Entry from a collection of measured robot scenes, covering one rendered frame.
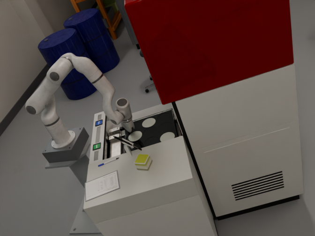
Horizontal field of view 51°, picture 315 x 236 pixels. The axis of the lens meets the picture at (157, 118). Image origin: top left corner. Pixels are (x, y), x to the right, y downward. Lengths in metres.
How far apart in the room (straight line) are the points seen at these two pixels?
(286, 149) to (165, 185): 0.90
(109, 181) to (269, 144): 1.04
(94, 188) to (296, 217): 1.51
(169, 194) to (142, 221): 0.27
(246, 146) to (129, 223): 0.87
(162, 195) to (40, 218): 1.93
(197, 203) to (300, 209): 1.04
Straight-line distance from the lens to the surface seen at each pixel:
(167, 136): 2.14
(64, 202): 3.50
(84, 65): 1.96
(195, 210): 1.97
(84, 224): 3.17
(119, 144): 2.28
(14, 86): 5.60
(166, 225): 2.05
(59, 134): 2.44
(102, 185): 1.95
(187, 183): 1.78
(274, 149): 2.26
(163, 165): 1.87
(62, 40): 4.62
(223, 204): 2.55
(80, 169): 2.62
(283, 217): 2.70
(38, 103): 2.27
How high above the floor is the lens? 2.27
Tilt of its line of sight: 36 degrees down
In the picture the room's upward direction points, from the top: 22 degrees counter-clockwise
